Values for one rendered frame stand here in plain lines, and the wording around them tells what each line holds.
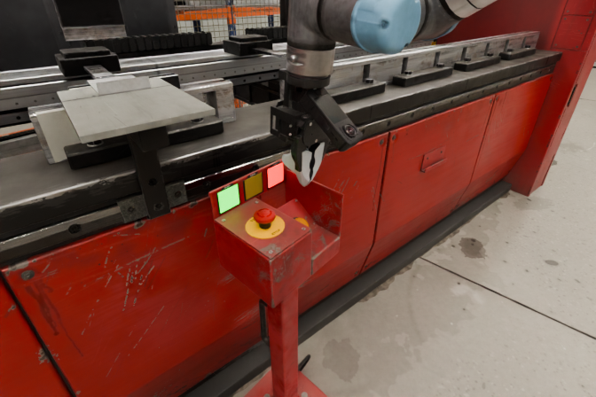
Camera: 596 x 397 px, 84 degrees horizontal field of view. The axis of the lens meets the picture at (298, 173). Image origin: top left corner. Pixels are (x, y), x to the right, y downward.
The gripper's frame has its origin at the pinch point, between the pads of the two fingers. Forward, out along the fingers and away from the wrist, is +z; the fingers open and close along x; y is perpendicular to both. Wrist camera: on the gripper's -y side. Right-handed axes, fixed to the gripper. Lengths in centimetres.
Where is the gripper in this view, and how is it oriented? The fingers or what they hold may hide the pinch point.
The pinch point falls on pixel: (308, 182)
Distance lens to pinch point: 62.7
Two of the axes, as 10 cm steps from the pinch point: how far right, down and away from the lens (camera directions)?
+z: -0.6, 8.4, 5.3
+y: -7.4, -4.0, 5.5
